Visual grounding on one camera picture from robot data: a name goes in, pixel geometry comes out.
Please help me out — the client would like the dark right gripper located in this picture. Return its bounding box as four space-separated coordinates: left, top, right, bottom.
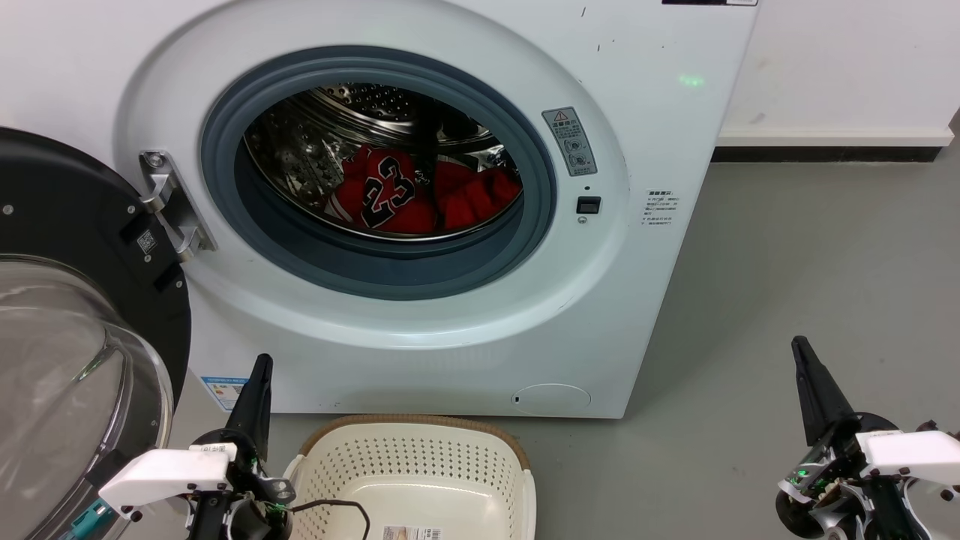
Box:
775 337 935 540

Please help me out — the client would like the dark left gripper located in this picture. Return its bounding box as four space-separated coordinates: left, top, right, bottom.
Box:
187 355 297 540

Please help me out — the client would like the red jersey with number 23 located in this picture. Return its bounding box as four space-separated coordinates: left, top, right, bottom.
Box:
324 145 438 235

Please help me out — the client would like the plain red garment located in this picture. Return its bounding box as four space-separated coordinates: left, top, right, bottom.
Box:
433 161 524 231

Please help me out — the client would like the cream perforated laundry basket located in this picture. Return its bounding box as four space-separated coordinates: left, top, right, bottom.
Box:
283 414 538 540

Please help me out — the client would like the washing machine door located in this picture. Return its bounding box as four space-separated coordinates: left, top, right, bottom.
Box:
0 126 192 540

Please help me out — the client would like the stainless steel washing machine drum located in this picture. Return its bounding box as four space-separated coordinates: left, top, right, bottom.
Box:
244 82 524 242

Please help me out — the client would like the blue energy label sticker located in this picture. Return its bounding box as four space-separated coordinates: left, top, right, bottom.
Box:
200 375 250 413

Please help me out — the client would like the grey rubber door gasket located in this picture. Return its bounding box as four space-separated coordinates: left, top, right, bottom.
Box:
200 45 558 301

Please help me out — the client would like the white front-load washing machine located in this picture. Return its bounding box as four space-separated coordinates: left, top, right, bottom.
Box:
0 0 760 419

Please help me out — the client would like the silver door hinge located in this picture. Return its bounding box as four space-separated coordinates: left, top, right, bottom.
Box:
139 150 218 263

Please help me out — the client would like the white text label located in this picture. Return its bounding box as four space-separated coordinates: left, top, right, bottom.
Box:
642 189 680 228

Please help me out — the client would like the white and black baseboard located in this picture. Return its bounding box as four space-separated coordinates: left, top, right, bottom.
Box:
711 126 955 164

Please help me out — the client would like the round white filter cover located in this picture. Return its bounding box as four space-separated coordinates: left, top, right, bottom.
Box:
511 383 592 413

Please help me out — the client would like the grey warning sticker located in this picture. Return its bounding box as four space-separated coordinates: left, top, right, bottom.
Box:
541 106 599 178

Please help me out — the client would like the thin black cable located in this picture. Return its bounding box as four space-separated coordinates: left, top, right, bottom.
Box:
289 499 372 540

